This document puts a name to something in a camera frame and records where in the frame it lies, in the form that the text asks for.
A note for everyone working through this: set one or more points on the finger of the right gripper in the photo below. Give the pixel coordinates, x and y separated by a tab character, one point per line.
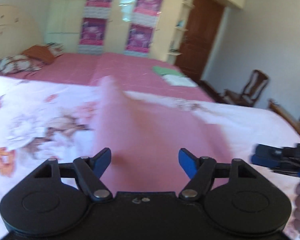
267	156

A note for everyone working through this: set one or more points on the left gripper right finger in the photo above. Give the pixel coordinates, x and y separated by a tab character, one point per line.
200	172

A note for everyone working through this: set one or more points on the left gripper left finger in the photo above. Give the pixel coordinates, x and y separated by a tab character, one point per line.
88	175

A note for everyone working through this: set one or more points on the pink knit sweater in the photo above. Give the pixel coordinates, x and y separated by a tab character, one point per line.
145	139

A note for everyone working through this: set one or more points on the wooden side table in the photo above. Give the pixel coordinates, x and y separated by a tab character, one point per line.
279	110

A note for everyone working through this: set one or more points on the dark wooden chair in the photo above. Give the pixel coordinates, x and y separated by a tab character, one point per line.
251	93

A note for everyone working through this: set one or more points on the white floral bed sheet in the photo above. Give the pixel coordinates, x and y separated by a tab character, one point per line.
42	120

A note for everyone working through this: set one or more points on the white folded cloth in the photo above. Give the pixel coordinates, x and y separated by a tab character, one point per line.
180	81

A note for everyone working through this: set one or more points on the green folded cloth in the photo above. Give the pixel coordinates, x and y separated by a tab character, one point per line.
161	71

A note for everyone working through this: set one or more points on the pink checked bed cover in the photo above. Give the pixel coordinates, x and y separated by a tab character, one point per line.
132	73

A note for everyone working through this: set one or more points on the corner shelf unit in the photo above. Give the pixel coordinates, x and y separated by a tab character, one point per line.
180	30

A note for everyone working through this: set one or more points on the orange striped pillow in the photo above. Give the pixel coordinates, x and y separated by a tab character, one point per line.
47	53

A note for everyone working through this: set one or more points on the patterned white brown pillow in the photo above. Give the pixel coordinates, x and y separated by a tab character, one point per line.
19	63

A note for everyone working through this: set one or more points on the lower right purple poster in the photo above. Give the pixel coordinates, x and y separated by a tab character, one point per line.
139	38

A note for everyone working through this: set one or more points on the lower left purple poster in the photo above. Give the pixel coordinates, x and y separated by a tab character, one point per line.
93	31

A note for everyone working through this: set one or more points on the brown wooden door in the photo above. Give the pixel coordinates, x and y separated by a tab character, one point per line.
202	27

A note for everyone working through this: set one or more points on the cream rounded headboard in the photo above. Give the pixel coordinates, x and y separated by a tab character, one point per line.
18	31

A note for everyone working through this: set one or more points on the upper right purple poster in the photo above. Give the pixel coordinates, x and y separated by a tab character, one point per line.
148	7

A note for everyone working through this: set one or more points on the cream wardrobe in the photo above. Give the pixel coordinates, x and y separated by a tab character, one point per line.
66	17

